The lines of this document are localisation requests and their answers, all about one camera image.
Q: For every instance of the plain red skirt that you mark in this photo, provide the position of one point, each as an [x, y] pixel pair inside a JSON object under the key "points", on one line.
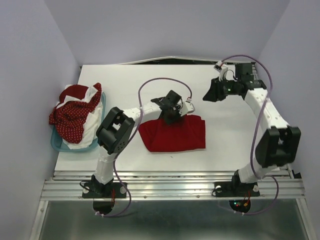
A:
{"points": [[187, 134]]}

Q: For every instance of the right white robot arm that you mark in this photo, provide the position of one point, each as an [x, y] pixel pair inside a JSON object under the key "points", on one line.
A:
{"points": [[279, 142]]}

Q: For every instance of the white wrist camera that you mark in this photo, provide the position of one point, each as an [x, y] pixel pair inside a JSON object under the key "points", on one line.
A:
{"points": [[222, 69], [186, 108]]}

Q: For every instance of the red polka dot skirt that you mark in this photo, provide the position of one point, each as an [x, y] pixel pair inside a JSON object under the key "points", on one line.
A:
{"points": [[72, 115]]}

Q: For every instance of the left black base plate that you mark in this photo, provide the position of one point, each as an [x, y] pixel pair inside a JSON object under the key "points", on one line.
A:
{"points": [[111, 191]]}

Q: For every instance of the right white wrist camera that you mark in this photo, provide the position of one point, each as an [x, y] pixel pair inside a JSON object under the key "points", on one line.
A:
{"points": [[222, 69]]}

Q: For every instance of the aluminium frame rail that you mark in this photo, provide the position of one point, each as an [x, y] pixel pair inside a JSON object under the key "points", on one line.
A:
{"points": [[171, 193]]}

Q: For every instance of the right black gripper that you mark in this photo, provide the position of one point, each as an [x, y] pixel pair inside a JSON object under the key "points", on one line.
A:
{"points": [[213, 93]]}

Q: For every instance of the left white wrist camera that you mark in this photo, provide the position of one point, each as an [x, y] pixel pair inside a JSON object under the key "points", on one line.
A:
{"points": [[186, 108]]}

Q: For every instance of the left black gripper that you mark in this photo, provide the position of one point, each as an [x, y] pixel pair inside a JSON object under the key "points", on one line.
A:
{"points": [[177, 116]]}

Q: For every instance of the teal plastic basket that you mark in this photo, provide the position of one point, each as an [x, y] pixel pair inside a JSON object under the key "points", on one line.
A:
{"points": [[89, 140]]}

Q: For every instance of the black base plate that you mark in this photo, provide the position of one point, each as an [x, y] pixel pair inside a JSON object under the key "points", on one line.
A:
{"points": [[111, 191], [226, 189]]}

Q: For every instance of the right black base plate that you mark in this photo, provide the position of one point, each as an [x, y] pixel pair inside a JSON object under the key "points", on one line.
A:
{"points": [[226, 189]]}

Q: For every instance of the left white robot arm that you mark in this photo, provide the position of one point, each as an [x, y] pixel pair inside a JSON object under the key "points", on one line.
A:
{"points": [[117, 130]]}

